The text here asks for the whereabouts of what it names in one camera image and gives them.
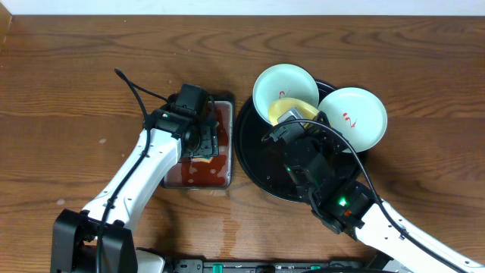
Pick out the green and yellow sponge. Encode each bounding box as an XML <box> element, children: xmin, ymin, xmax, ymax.
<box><xmin>190</xmin><ymin>156</ymin><xmax>213</xmax><ymax>163</ymax></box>

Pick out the yellow plate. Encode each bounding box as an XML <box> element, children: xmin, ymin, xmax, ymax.
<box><xmin>268</xmin><ymin>98</ymin><xmax>319</xmax><ymax>126</ymax></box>

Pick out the mint plate with zigzag stain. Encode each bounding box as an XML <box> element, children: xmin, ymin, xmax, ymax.
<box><xmin>318</xmin><ymin>87</ymin><xmax>387</xmax><ymax>152</ymax></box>

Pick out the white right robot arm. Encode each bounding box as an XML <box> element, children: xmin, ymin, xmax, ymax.
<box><xmin>262</xmin><ymin>112</ymin><xmax>484</xmax><ymax>272</ymax></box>

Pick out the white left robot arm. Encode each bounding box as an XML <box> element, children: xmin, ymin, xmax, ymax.
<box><xmin>50</xmin><ymin>109</ymin><xmax>233</xmax><ymax>272</ymax></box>

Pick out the rectangular tray with red water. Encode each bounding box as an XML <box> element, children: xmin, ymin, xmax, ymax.
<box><xmin>161</xmin><ymin>92</ymin><xmax>234</xmax><ymax>190</ymax></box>

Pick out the round black tray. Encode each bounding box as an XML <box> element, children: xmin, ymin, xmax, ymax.
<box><xmin>233</xmin><ymin>98</ymin><xmax>361</xmax><ymax>202</ymax></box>

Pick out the mint plate with loop stain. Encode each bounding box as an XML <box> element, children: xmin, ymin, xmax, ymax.
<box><xmin>252</xmin><ymin>64</ymin><xmax>319</xmax><ymax>123</ymax></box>

